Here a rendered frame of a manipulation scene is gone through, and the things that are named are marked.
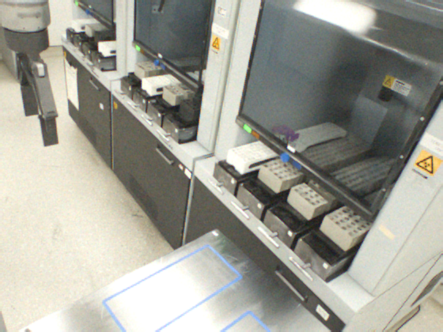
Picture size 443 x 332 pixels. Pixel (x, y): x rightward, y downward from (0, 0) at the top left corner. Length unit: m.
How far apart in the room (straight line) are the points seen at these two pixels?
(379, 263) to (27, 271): 1.65
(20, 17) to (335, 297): 1.07
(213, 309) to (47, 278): 1.28
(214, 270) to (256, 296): 0.13
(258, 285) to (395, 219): 0.41
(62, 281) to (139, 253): 0.43
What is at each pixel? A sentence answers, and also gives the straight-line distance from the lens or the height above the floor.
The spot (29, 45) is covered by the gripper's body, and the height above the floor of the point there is 1.38.
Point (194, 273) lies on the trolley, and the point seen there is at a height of 0.82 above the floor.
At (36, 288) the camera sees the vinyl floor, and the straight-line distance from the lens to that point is 2.09.
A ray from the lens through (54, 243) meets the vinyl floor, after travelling 2.27.
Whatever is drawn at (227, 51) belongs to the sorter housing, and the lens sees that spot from 1.48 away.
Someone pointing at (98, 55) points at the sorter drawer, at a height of 0.81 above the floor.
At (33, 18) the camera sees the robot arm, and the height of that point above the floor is 1.43.
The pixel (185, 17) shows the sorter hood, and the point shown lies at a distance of 1.66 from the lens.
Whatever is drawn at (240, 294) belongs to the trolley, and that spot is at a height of 0.82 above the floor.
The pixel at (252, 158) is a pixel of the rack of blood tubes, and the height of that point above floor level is 0.86.
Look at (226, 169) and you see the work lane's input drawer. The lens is 1.45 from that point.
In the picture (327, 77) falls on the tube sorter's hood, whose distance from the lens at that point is 1.15.
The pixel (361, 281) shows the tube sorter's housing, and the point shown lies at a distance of 1.29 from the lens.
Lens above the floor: 1.63
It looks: 38 degrees down
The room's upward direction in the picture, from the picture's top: 9 degrees clockwise
